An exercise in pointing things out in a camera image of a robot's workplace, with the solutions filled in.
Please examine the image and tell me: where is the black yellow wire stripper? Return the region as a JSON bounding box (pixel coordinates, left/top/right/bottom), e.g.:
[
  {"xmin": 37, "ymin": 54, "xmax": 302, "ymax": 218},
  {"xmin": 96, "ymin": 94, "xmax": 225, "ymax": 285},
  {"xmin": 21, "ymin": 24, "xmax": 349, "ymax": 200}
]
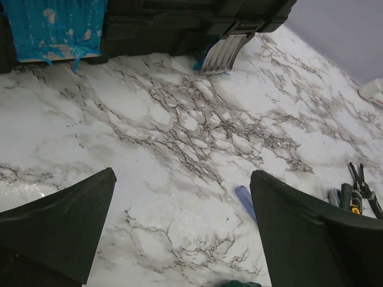
[{"xmin": 349, "ymin": 162, "xmax": 382, "ymax": 219}]

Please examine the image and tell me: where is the grey black handled tool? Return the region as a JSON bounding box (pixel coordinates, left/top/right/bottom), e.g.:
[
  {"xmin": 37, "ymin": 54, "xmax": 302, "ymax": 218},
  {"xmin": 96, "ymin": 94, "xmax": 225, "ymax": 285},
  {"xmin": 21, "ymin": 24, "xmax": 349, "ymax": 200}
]
[{"xmin": 328, "ymin": 183, "xmax": 353, "ymax": 210}]

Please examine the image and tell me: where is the blue clear-handled screwdriver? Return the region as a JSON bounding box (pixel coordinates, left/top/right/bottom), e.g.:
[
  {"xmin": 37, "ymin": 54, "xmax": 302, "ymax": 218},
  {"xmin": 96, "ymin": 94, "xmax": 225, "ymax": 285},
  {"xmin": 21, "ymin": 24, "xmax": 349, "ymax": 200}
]
[{"xmin": 235, "ymin": 185, "xmax": 257, "ymax": 222}]

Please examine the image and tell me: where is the black plastic toolbox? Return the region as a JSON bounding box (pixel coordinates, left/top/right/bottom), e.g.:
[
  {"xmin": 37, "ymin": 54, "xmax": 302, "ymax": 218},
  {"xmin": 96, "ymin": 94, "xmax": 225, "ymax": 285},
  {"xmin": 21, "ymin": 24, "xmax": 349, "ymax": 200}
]
[{"xmin": 1, "ymin": 1, "xmax": 294, "ymax": 74}]

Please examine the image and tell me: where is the white pvc pipe frame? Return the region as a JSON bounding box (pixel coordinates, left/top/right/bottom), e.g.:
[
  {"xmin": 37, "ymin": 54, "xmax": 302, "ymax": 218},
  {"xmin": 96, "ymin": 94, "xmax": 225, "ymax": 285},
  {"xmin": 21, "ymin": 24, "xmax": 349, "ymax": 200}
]
[{"xmin": 358, "ymin": 78, "xmax": 383, "ymax": 107}]

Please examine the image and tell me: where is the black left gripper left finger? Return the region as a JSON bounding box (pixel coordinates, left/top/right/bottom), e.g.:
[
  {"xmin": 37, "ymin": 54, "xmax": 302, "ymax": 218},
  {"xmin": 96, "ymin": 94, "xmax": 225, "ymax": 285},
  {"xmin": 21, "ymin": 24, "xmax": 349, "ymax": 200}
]
[{"xmin": 1, "ymin": 167, "xmax": 117, "ymax": 286}]

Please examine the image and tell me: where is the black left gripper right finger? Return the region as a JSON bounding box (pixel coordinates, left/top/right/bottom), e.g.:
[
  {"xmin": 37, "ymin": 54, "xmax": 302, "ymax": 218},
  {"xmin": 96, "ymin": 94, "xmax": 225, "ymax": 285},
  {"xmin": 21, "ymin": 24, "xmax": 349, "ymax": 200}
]
[{"xmin": 250, "ymin": 170, "xmax": 382, "ymax": 286}]

